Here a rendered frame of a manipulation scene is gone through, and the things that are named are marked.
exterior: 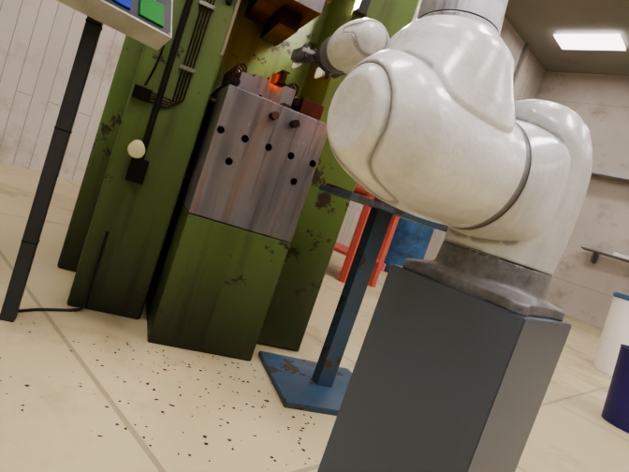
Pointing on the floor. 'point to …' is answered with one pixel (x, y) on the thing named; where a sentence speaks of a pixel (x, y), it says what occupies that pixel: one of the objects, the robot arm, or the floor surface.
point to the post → (51, 169)
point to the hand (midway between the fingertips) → (308, 66)
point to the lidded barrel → (613, 334)
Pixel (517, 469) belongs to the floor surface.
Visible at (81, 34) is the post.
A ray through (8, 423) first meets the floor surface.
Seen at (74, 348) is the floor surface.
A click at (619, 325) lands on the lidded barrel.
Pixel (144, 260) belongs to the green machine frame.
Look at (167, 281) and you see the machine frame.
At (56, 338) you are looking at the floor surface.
